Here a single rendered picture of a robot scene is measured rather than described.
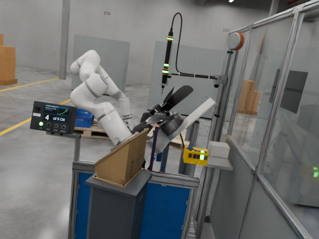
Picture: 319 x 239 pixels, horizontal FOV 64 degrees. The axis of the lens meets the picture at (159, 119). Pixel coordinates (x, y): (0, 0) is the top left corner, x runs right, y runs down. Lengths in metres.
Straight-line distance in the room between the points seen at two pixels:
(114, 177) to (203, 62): 6.41
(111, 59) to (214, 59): 3.61
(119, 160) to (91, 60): 0.72
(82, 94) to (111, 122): 0.23
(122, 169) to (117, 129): 0.22
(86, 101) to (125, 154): 0.38
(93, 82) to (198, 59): 6.26
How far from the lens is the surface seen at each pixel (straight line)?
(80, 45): 9.48
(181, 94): 2.11
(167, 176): 1.84
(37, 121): 1.87
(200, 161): 1.78
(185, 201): 1.96
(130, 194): 1.42
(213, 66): 7.67
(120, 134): 1.44
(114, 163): 1.44
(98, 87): 1.47
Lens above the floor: 1.66
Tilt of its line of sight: 14 degrees down
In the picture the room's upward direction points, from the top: 8 degrees clockwise
